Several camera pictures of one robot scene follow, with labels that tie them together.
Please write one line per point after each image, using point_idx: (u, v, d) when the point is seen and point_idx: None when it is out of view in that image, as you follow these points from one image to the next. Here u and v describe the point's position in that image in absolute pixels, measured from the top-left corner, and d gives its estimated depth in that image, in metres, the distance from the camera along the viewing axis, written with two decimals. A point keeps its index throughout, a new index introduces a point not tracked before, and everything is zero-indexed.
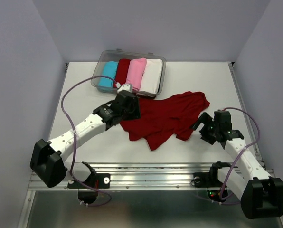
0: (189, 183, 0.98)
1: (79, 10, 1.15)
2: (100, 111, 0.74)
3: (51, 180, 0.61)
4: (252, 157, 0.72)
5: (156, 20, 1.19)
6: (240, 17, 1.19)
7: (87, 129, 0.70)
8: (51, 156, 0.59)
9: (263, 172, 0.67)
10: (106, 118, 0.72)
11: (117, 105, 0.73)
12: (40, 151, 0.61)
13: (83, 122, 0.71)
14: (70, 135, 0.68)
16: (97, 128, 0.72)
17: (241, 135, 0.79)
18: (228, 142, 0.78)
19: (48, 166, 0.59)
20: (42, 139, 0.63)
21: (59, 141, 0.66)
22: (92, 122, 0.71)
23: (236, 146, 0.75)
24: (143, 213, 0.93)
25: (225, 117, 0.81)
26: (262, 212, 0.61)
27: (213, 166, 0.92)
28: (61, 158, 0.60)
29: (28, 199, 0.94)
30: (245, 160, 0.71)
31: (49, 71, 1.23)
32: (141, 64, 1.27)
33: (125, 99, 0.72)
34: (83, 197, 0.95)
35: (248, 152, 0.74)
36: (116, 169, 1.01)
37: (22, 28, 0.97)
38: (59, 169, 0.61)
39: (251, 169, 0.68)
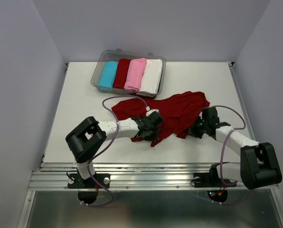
0: (188, 183, 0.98)
1: (79, 10, 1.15)
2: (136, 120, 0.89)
3: (82, 156, 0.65)
4: (240, 134, 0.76)
5: (156, 19, 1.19)
6: (240, 17, 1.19)
7: (127, 127, 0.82)
8: (97, 133, 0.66)
9: (252, 142, 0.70)
10: (141, 125, 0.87)
11: (149, 121, 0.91)
12: (88, 125, 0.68)
13: (123, 121, 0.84)
14: (114, 125, 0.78)
16: (132, 131, 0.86)
17: (228, 123, 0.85)
18: (218, 130, 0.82)
19: (89, 141, 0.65)
20: (92, 117, 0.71)
21: (105, 125, 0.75)
22: (130, 124, 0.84)
23: (225, 130, 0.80)
24: (144, 213, 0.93)
25: (212, 111, 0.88)
26: (261, 178, 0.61)
27: (213, 166, 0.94)
28: (104, 136, 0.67)
29: (28, 199, 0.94)
30: (235, 137, 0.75)
31: (49, 71, 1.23)
32: (141, 65, 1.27)
33: (157, 118, 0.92)
34: (83, 197, 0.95)
35: (235, 132, 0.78)
36: (116, 169, 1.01)
37: (22, 28, 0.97)
38: (98, 147, 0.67)
39: (241, 141, 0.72)
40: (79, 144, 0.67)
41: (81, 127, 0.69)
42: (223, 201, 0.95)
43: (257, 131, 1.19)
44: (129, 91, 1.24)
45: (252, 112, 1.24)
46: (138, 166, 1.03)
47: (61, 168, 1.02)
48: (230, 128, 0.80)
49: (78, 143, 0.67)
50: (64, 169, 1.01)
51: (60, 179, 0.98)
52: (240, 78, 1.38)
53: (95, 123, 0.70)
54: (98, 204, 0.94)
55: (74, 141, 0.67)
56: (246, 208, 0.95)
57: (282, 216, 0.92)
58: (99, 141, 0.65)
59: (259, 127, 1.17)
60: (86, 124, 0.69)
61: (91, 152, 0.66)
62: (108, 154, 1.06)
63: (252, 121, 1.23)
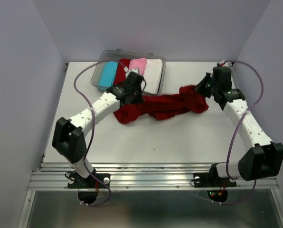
0: (188, 183, 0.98)
1: (79, 10, 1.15)
2: (113, 90, 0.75)
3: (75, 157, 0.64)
4: (253, 121, 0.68)
5: (156, 19, 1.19)
6: (240, 17, 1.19)
7: (104, 106, 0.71)
8: (74, 132, 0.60)
9: (264, 137, 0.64)
10: (120, 95, 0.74)
11: (128, 84, 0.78)
12: (61, 128, 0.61)
13: (99, 100, 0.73)
14: (89, 112, 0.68)
16: (112, 106, 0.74)
17: (242, 95, 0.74)
18: (229, 105, 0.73)
19: (72, 144, 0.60)
20: (61, 117, 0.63)
21: (79, 118, 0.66)
22: (107, 100, 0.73)
23: (238, 109, 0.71)
24: (144, 213, 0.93)
25: (225, 75, 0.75)
26: (259, 174, 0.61)
27: (213, 166, 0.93)
28: (81, 132, 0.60)
29: (28, 199, 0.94)
30: (247, 125, 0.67)
31: (49, 70, 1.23)
32: (141, 65, 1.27)
33: (136, 78, 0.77)
34: (83, 197, 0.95)
35: (249, 116, 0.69)
36: (116, 169, 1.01)
37: (21, 28, 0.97)
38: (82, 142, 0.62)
39: (253, 134, 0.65)
40: (65, 148, 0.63)
41: (58, 131, 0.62)
42: (223, 201, 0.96)
43: None
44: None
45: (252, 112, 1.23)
46: (138, 166, 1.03)
47: (61, 168, 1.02)
48: (244, 109, 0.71)
49: (63, 148, 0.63)
50: (64, 169, 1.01)
51: (60, 179, 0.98)
52: (240, 78, 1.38)
53: (67, 122, 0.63)
54: (99, 203, 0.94)
55: (60, 147, 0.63)
56: (246, 208, 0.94)
57: (282, 216, 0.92)
58: (78, 140, 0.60)
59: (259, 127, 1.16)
60: (60, 128, 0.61)
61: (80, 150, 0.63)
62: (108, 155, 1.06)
63: None
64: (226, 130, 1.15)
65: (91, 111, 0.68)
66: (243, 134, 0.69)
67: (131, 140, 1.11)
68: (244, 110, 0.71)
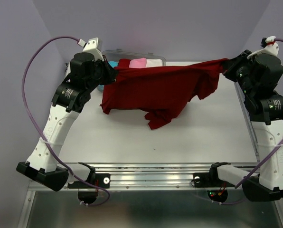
0: (189, 183, 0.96)
1: (80, 10, 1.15)
2: (61, 96, 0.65)
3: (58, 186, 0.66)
4: None
5: (157, 19, 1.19)
6: (240, 17, 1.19)
7: (57, 129, 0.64)
8: (39, 177, 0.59)
9: None
10: (71, 102, 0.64)
11: (78, 77, 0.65)
12: (25, 175, 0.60)
13: (49, 122, 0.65)
14: (43, 146, 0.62)
16: (68, 122, 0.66)
17: None
18: (264, 127, 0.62)
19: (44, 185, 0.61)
20: (18, 165, 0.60)
21: (36, 157, 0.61)
22: (57, 118, 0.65)
23: (272, 133, 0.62)
24: (143, 212, 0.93)
25: (270, 80, 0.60)
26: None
27: (213, 166, 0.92)
28: (44, 175, 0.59)
29: (28, 199, 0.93)
30: (275, 162, 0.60)
31: (49, 70, 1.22)
32: (141, 64, 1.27)
33: (82, 66, 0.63)
34: (83, 197, 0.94)
35: (282, 148, 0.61)
36: (114, 169, 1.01)
37: (22, 29, 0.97)
38: (53, 177, 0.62)
39: (277, 174, 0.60)
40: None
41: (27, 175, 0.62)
42: (222, 200, 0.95)
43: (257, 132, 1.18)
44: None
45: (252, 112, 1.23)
46: (138, 166, 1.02)
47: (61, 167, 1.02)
48: (280, 137, 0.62)
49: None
50: None
51: None
52: None
53: (28, 166, 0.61)
54: (99, 203, 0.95)
55: None
56: (246, 208, 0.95)
57: (282, 217, 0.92)
58: (45, 181, 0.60)
59: None
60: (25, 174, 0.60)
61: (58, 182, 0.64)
62: (108, 154, 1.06)
63: None
64: (226, 131, 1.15)
65: (44, 144, 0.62)
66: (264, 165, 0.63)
67: (131, 140, 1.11)
68: (280, 138, 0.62)
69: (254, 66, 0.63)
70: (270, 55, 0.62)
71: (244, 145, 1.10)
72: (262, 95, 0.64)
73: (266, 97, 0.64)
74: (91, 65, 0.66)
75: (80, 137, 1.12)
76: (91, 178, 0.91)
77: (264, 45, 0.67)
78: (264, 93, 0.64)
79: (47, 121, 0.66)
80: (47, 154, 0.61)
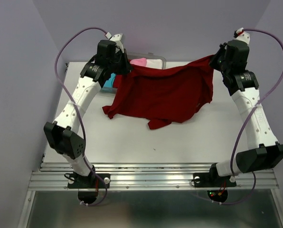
0: (188, 183, 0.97)
1: (80, 10, 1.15)
2: (88, 71, 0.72)
3: (76, 154, 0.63)
4: (263, 117, 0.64)
5: (156, 20, 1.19)
6: (240, 17, 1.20)
7: (84, 95, 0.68)
8: (65, 133, 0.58)
9: (270, 137, 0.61)
10: (96, 75, 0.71)
11: (102, 57, 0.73)
12: (51, 134, 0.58)
13: (77, 90, 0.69)
14: (71, 107, 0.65)
16: (92, 92, 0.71)
17: (256, 82, 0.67)
18: (239, 94, 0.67)
19: (68, 144, 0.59)
20: (47, 122, 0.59)
21: (63, 117, 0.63)
22: (85, 86, 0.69)
23: (248, 99, 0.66)
24: (143, 213, 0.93)
25: (240, 55, 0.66)
26: (256, 167, 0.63)
27: (213, 166, 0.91)
28: (72, 132, 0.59)
29: (28, 199, 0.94)
30: (255, 121, 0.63)
31: (49, 70, 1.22)
32: (141, 64, 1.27)
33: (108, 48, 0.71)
34: (83, 197, 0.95)
35: (259, 109, 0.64)
36: (113, 168, 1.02)
37: (22, 29, 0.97)
38: (76, 139, 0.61)
39: (259, 132, 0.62)
40: (63, 148, 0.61)
41: (49, 136, 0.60)
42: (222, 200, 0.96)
43: None
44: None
45: None
46: (138, 166, 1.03)
47: (61, 168, 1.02)
48: (256, 101, 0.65)
49: (62, 148, 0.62)
50: (64, 169, 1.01)
51: (60, 179, 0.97)
52: None
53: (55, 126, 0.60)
54: (96, 203, 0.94)
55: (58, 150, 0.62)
56: (246, 208, 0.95)
57: (282, 216, 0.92)
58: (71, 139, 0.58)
59: None
60: (49, 132, 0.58)
61: (77, 147, 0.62)
62: (108, 154, 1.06)
63: None
64: (226, 130, 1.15)
65: (73, 105, 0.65)
66: (249, 129, 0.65)
67: (131, 140, 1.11)
68: (256, 102, 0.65)
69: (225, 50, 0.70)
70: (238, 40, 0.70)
71: (244, 145, 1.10)
72: (236, 71, 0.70)
73: (239, 73, 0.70)
74: (115, 49, 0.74)
75: (80, 136, 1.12)
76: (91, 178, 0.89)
77: (236, 36, 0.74)
78: (238, 70, 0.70)
79: (74, 90, 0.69)
80: (74, 115, 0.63)
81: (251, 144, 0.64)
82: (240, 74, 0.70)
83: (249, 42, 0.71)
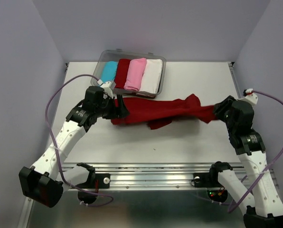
0: (189, 183, 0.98)
1: (79, 10, 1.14)
2: (74, 115, 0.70)
3: (51, 202, 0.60)
4: (271, 183, 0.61)
5: (156, 19, 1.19)
6: (240, 17, 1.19)
7: (66, 140, 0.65)
8: (42, 180, 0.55)
9: (278, 206, 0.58)
10: (82, 119, 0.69)
11: (90, 102, 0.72)
12: (26, 180, 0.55)
13: (61, 133, 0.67)
14: (52, 153, 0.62)
16: (77, 136, 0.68)
17: (263, 145, 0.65)
18: (246, 157, 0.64)
19: (42, 192, 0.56)
20: (23, 167, 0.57)
21: (42, 162, 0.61)
22: (69, 130, 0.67)
23: (255, 164, 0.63)
24: (143, 213, 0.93)
25: (246, 118, 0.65)
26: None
27: (213, 166, 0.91)
28: (51, 179, 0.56)
29: (28, 200, 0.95)
30: (263, 187, 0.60)
31: (49, 70, 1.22)
32: (141, 65, 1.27)
33: (95, 94, 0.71)
34: (83, 197, 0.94)
35: (267, 175, 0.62)
36: (113, 169, 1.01)
37: (21, 28, 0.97)
38: (53, 187, 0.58)
39: (268, 200, 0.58)
40: (37, 195, 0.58)
41: (24, 183, 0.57)
42: (222, 200, 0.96)
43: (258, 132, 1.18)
44: (128, 92, 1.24)
45: None
46: (138, 166, 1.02)
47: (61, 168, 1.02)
48: (263, 166, 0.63)
49: (35, 196, 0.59)
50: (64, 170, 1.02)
51: None
52: (240, 78, 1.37)
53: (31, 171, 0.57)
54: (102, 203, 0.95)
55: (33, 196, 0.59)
56: None
57: None
58: (48, 187, 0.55)
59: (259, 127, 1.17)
60: (23, 179, 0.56)
61: (53, 195, 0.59)
62: (108, 154, 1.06)
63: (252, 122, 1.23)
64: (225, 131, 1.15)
65: (54, 149, 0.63)
66: (255, 194, 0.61)
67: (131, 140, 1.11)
68: (263, 167, 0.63)
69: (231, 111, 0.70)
70: (244, 102, 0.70)
71: None
72: (242, 133, 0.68)
73: (245, 134, 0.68)
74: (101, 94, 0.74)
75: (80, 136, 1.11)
76: (91, 178, 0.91)
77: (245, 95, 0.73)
78: (244, 131, 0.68)
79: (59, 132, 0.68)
80: (54, 160, 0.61)
81: (259, 211, 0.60)
82: (246, 136, 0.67)
83: (257, 101, 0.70)
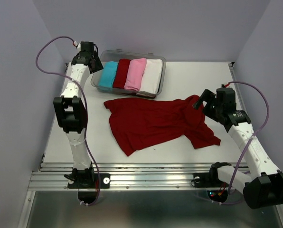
0: (189, 183, 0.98)
1: (79, 10, 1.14)
2: (77, 61, 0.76)
3: (83, 125, 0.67)
4: (260, 147, 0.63)
5: (156, 19, 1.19)
6: (240, 17, 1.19)
7: (80, 75, 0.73)
8: (74, 101, 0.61)
9: (270, 166, 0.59)
10: (85, 60, 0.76)
11: (87, 52, 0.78)
12: (61, 106, 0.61)
13: (72, 72, 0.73)
14: (72, 84, 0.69)
16: (86, 71, 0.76)
17: (248, 118, 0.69)
18: (233, 128, 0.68)
19: (78, 113, 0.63)
20: (54, 98, 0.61)
21: (68, 91, 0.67)
22: (79, 69, 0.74)
23: (243, 131, 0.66)
24: (143, 213, 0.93)
25: (230, 96, 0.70)
26: (265, 201, 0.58)
27: (213, 166, 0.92)
28: (80, 99, 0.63)
29: (28, 199, 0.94)
30: (253, 150, 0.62)
31: (49, 70, 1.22)
32: (140, 65, 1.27)
33: (89, 43, 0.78)
34: (83, 197, 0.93)
35: (255, 140, 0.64)
36: (116, 169, 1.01)
37: (21, 29, 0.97)
38: (82, 109, 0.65)
39: (259, 162, 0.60)
40: (72, 121, 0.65)
41: (59, 111, 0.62)
42: (222, 200, 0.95)
43: (258, 131, 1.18)
44: (128, 92, 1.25)
45: (252, 111, 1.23)
46: (138, 166, 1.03)
47: (61, 168, 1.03)
48: (250, 134, 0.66)
49: (70, 122, 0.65)
50: (64, 169, 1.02)
51: (60, 179, 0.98)
52: (240, 78, 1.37)
53: (62, 99, 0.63)
54: (99, 190, 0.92)
55: (68, 123, 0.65)
56: (246, 207, 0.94)
57: (282, 216, 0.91)
58: (80, 106, 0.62)
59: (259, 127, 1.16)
60: (60, 106, 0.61)
61: (85, 117, 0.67)
62: (108, 154, 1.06)
63: (253, 122, 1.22)
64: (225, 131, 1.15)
65: (73, 82, 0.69)
66: (248, 159, 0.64)
67: None
68: (250, 134, 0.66)
69: (216, 94, 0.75)
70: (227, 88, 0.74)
71: None
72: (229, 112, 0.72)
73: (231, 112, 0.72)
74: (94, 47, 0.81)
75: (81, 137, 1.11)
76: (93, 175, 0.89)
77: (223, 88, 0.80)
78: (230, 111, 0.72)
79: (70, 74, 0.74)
80: (77, 89, 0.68)
81: (254, 175, 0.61)
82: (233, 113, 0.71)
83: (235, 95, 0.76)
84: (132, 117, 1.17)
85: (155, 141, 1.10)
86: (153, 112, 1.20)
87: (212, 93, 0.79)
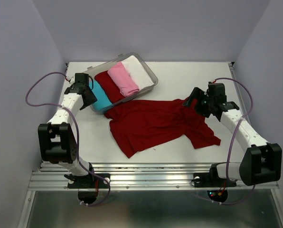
0: (188, 183, 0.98)
1: (79, 10, 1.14)
2: (70, 90, 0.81)
3: (72, 157, 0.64)
4: (249, 126, 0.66)
5: (156, 19, 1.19)
6: (240, 17, 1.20)
7: (72, 103, 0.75)
8: (62, 128, 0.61)
9: (260, 139, 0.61)
10: (79, 90, 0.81)
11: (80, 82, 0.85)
12: (46, 133, 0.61)
13: (64, 100, 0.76)
14: (62, 110, 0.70)
16: (79, 101, 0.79)
17: (237, 106, 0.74)
18: (224, 114, 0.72)
19: (64, 140, 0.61)
20: (41, 124, 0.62)
21: (56, 118, 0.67)
22: (71, 97, 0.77)
23: (232, 116, 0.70)
24: (143, 213, 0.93)
25: (219, 90, 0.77)
26: (260, 177, 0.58)
27: (213, 166, 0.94)
28: (69, 126, 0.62)
29: (28, 199, 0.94)
30: (243, 129, 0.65)
31: (49, 71, 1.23)
32: (122, 70, 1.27)
33: (83, 75, 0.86)
34: (83, 197, 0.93)
35: (244, 122, 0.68)
36: (116, 169, 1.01)
37: (21, 29, 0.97)
38: (71, 137, 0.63)
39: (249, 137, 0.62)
40: (58, 151, 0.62)
41: (44, 138, 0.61)
42: (222, 200, 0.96)
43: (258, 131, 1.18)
44: (131, 96, 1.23)
45: (252, 112, 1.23)
46: (138, 166, 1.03)
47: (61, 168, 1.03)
48: (240, 117, 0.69)
49: (55, 153, 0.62)
50: (64, 169, 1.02)
51: (60, 179, 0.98)
52: (240, 78, 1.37)
53: (49, 126, 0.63)
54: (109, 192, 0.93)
55: (53, 154, 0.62)
56: (246, 208, 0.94)
57: (282, 215, 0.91)
58: (67, 134, 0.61)
59: (259, 127, 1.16)
60: (45, 133, 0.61)
61: (72, 148, 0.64)
62: (108, 154, 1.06)
63: (252, 122, 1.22)
64: (225, 131, 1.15)
65: (63, 109, 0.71)
66: (240, 139, 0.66)
67: None
68: (240, 117, 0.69)
69: (208, 89, 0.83)
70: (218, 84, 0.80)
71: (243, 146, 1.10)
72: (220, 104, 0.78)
73: None
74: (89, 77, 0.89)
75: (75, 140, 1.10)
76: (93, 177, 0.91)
77: None
78: None
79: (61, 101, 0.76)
80: (67, 114, 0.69)
81: None
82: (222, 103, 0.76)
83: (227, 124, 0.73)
84: (132, 117, 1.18)
85: (155, 141, 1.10)
86: (153, 112, 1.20)
87: (201, 90, 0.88)
